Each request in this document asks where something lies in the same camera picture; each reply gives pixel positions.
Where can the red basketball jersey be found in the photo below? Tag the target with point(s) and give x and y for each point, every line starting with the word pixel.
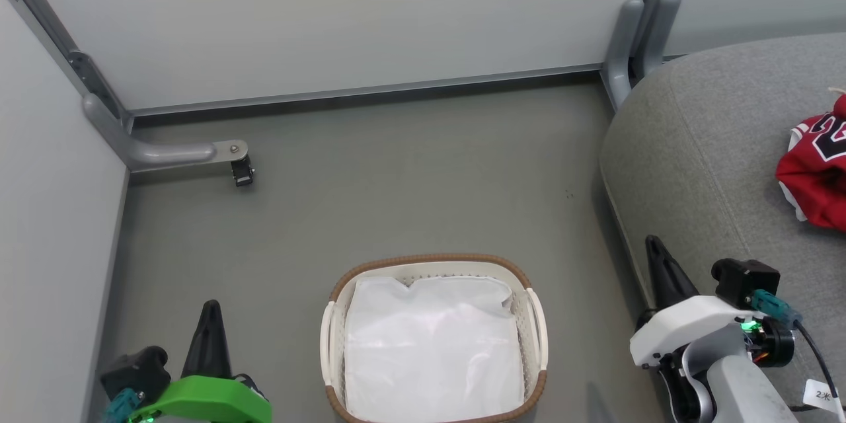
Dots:
pixel 816 178

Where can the teal camera connector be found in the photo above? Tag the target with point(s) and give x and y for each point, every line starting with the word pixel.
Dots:
pixel 122 404
pixel 774 307

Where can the grey partition foot bracket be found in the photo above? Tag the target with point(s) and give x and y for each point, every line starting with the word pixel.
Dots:
pixel 165 153

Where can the black caster wheel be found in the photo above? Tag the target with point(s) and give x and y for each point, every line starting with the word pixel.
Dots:
pixel 242 172

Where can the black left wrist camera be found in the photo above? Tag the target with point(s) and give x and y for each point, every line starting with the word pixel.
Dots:
pixel 135 373

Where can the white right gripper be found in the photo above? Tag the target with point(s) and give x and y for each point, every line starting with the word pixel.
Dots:
pixel 687 330

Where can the white basket liner cloth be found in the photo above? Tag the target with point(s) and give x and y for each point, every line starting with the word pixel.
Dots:
pixel 429 350

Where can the grey fabric sofa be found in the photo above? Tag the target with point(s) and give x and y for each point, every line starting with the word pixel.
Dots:
pixel 700 165

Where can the grey slanted partition post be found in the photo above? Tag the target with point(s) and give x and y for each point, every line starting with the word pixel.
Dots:
pixel 46 20

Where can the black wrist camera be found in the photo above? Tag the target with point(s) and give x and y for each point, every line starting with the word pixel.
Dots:
pixel 743 281
pixel 135 373

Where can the teal left camera connector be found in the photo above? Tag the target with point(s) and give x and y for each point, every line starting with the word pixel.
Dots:
pixel 122 404

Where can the grey double partition post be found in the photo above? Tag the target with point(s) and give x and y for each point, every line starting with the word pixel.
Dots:
pixel 644 20

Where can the beige plastic laundry basket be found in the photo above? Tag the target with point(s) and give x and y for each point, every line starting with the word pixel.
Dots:
pixel 334 330

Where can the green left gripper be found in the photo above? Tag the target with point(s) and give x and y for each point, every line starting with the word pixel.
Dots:
pixel 205 400

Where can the teal right camera connector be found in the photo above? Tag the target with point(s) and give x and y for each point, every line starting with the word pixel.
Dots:
pixel 774 307

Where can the grey partition bottom rail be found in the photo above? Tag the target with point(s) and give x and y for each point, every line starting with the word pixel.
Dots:
pixel 370 91

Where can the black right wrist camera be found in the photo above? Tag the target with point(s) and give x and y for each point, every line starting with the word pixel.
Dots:
pixel 743 281

